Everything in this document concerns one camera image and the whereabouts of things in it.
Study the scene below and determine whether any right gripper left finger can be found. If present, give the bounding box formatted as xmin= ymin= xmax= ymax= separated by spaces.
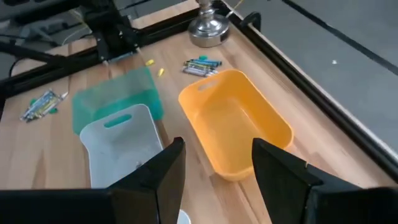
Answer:
xmin=107 ymin=137 xmax=187 ymax=224

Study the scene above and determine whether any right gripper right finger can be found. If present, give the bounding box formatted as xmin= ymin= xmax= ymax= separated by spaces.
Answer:
xmin=251 ymin=138 xmax=323 ymax=224

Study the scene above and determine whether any grey plastic bin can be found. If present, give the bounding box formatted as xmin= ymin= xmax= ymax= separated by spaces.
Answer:
xmin=79 ymin=103 xmax=165 ymax=190

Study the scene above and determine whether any orange plastic bin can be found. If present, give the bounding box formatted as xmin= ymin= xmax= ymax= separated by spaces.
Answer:
xmin=178 ymin=68 xmax=294 ymax=183

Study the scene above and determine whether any green translucent plastic bin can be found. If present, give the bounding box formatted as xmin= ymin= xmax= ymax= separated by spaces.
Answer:
xmin=72 ymin=67 xmax=165 ymax=135

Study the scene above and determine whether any white-shade lamp, silver base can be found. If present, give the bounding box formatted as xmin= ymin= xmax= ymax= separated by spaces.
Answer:
xmin=187 ymin=0 xmax=231 ymax=49

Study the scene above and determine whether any black table clamp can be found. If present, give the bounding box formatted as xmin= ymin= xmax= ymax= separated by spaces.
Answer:
xmin=239 ymin=11 xmax=262 ymax=32

